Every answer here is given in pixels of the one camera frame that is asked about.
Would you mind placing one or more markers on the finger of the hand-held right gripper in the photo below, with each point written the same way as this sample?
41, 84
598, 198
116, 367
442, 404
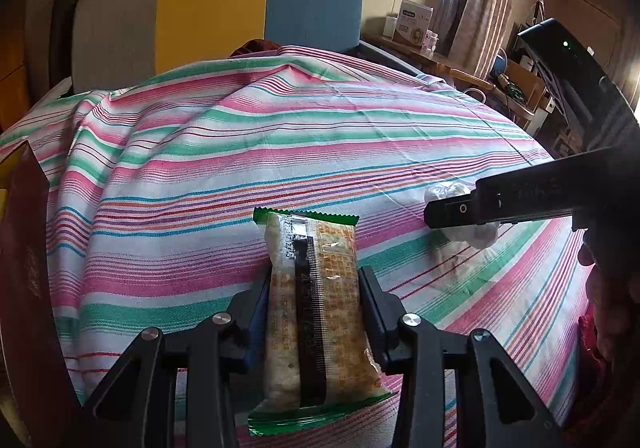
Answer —
525, 193

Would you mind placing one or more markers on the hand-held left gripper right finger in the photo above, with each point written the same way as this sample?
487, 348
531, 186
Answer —
372, 308

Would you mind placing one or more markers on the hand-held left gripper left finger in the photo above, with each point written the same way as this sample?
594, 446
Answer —
257, 328

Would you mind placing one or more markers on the green-edged cracker packet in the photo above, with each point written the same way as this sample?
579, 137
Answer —
345, 328

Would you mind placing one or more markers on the white plastic wad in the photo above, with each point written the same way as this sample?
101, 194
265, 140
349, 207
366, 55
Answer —
480, 235

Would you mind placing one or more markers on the gold metal tin box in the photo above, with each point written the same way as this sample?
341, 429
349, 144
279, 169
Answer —
25, 278

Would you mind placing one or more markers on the person's right hand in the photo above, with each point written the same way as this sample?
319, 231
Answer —
615, 288

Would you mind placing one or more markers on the cardboard box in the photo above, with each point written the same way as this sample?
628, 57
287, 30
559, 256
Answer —
525, 82

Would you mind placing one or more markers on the beige striped curtain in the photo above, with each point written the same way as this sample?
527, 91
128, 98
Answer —
480, 17

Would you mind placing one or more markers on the wooden side desk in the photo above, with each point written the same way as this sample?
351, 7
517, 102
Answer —
440, 62

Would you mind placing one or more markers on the small pink container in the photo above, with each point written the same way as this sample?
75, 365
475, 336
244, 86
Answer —
430, 40

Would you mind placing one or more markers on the white carton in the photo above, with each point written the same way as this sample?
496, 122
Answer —
412, 25

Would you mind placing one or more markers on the striped bedsheet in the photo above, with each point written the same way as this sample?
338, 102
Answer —
250, 152

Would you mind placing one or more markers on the white jar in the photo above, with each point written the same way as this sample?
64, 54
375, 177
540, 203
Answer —
390, 27

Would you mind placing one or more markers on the dark red cloth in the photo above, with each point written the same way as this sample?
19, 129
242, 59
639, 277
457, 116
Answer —
255, 47

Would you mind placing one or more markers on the grey yellow blue chair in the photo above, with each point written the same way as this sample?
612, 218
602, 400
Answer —
210, 7

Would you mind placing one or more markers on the wooden wardrobe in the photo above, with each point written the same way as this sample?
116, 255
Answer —
12, 77

